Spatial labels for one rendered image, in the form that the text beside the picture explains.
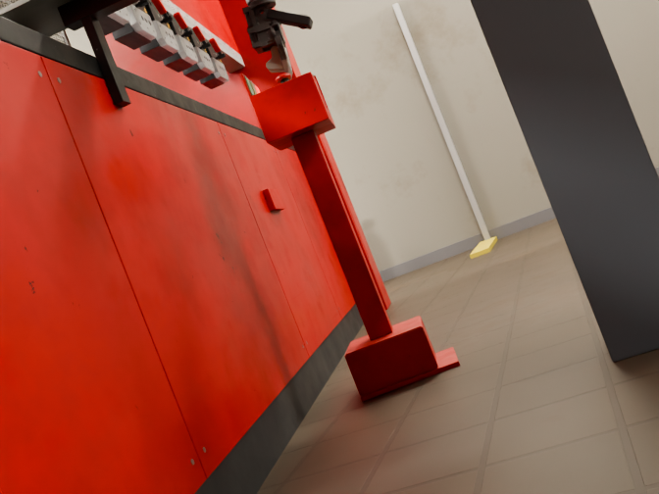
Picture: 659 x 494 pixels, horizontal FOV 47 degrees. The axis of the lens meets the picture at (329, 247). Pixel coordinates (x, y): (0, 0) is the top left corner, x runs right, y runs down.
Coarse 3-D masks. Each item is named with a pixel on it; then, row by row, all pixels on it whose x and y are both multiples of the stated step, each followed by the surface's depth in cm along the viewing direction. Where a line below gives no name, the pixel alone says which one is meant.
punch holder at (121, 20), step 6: (120, 12) 204; (126, 12) 209; (102, 18) 199; (108, 18) 201; (114, 18) 202; (120, 18) 204; (126, 18) 207; (102, 24) 203; (108, 24) 205; (114, 24) 206; (120, 24) 208; (108, 30) 209; (114, 30) 211
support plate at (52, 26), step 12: (24, 0) 137; (36, 0) 138; (48, 0) 140; (60, 0) 142; (72, 0) 143; (0, 12) 138; (12, 12) 139; (24, 12) 141; (36, 12) 143; (48, 12) 144; (24, 24) 145; (36, 24) 147; (48, 24) 150; (60, 24) 152; (48, 36) 155
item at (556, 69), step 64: (512, 0) 131; (576, 0) 128; (512, 64) 132; (576, 64) 129; (576, 128) 131; (576, 192) 132; (640, 192) 129; (576, 256) 133; (640, 256) 130; (640, 320) 131
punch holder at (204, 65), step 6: (192, 30) 280; (192, 36) 277; (192, 42) 275; (198, 42) 283; (198, 48) 277; (198, 54) 275; (204, 54) 283; (198, 60) 275; (204, 60) 279; (210, 60) 289; (198, 66) 276; (204, 66) 277; (210, 66) 285; (186, 72) 277; (192, 72) 277; (198, 72) 280; (204, 72) 283; (210, 72) 286; (192, 78) 286; (198, 78) 289
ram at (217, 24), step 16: (176, 0) 274; (192, 0) 302; (208, 0) 333; (192, 16) 291; (208, 16) 320; (224, 16) 356; (224, 32) 340; (224, 48) 326; (224, 64) 342; (240, 64) 352
